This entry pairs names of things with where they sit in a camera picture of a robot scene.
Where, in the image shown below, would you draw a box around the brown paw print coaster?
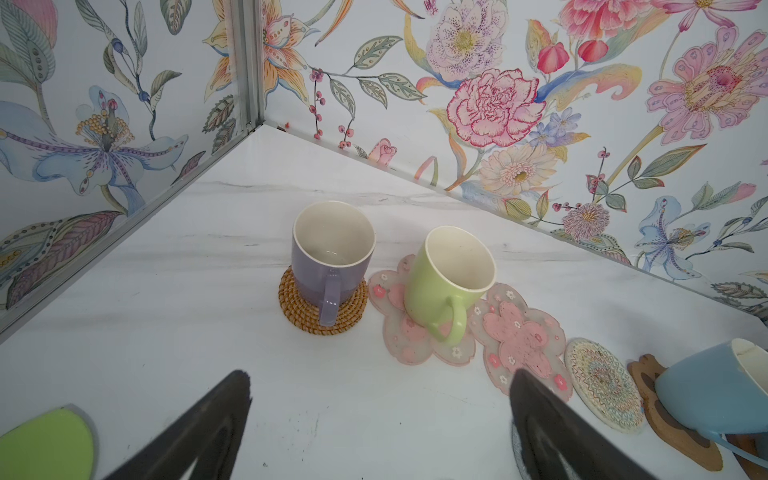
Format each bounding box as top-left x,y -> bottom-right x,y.
627,354 -> 723,472

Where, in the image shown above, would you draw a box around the pink flower coaster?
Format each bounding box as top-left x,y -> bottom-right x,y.
468,283 -> 573,402
368,254 -> 476,366

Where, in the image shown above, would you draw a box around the pink flower coaster front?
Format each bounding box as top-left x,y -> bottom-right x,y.
368,254 -> 476,366

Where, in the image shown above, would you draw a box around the green silicone spatula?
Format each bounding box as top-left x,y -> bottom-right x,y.
1,407 -> 96,479

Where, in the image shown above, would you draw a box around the grey blue woven coaster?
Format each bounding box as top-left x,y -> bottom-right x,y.
511,422 -> 531,480

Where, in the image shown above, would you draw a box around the green mug white inside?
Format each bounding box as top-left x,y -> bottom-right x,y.
404,226 -> 497,347

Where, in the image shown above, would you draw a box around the blue handle mug front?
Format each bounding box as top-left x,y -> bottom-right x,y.
655,338 -> 767,468

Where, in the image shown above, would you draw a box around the round rattan woven coaster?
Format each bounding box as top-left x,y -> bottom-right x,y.
278,267 -> 368,336

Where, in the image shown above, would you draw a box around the round brown wooden coaster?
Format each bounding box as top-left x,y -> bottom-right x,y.
728,434 -> 768,480

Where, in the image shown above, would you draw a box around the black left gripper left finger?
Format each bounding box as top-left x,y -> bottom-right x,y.
109,370 -> 252,479

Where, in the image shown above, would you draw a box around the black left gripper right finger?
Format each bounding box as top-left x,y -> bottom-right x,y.
509,371 -> 652,479

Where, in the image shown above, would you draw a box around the purple handle mug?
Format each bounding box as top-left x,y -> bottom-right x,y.
291,200 -> 376,327

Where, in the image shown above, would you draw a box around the multicolour woven round coaster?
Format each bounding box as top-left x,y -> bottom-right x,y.
564,338 -> 645,434

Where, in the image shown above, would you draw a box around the aluminium corner post left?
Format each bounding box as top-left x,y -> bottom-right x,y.
225,0 -> 264,134

